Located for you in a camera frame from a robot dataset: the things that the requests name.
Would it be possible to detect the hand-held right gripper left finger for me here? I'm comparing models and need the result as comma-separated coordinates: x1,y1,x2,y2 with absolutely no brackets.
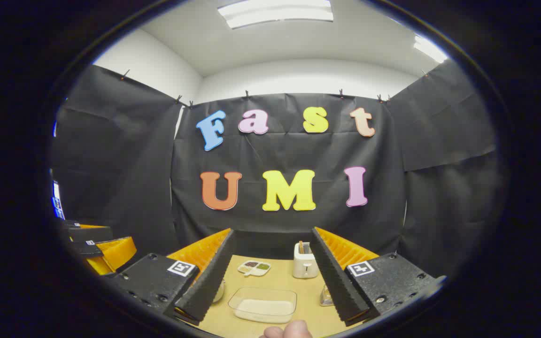
110,229,237,326

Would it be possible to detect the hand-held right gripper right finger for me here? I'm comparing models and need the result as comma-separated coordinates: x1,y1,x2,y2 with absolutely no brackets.
309,227,447,327

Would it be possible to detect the dark grey rice cooker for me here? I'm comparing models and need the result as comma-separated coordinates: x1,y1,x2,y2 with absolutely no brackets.
212,279,227,304

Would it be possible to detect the white rice pile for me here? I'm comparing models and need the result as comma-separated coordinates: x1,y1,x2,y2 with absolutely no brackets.
235,299,294,323

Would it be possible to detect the white toaster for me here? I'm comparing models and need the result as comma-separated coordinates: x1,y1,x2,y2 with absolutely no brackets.
293,242,319,279

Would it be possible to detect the white printed sheet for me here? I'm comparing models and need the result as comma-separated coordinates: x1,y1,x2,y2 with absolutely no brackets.
52,181,65,220

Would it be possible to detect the white divided dish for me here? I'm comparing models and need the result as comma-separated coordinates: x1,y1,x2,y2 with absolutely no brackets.
238,261,271,277

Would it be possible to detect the clear plastic box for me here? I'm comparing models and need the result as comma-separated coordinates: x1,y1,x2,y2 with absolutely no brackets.
228,287,298,324

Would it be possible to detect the ceiling light panel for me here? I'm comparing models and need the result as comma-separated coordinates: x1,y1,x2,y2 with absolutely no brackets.
217,0,334,30

